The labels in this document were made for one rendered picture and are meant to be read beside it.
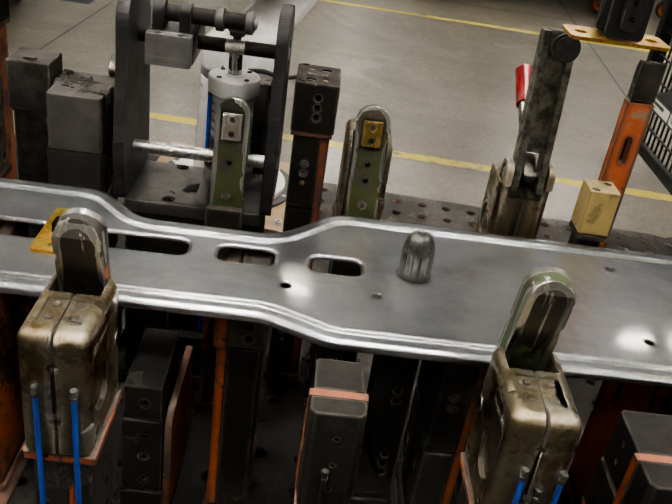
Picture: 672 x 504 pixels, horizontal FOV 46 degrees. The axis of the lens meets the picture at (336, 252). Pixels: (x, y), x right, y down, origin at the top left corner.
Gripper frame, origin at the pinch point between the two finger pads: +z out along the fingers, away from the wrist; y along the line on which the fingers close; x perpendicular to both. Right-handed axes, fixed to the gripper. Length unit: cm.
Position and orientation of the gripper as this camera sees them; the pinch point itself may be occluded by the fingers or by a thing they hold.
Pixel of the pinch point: (624, 10)
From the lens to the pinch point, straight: 72.1
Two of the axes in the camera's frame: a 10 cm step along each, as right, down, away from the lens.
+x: 9.9, 1.2, 0.5
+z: -1.3, 8.6, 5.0
